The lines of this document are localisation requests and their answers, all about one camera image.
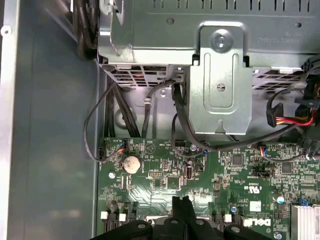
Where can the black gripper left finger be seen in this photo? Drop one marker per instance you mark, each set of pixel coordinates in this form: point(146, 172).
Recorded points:
point(140, 232)

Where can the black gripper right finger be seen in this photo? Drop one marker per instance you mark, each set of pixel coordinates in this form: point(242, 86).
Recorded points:
point(200, 230)

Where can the green motherboard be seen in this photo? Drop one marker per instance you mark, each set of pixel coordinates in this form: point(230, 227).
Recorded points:
point(225, 180)

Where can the round coin cell battery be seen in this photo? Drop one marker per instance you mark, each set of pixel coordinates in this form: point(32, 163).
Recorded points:
point(131, 164)

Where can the silver chipset heat sink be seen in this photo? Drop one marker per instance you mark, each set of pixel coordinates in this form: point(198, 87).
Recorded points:
point(306, 222)

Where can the metal drive cage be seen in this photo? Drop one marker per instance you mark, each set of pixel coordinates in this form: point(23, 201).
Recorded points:
point(220, 105)

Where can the open grey PC case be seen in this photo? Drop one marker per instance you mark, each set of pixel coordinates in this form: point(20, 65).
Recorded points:
point(57, 125)

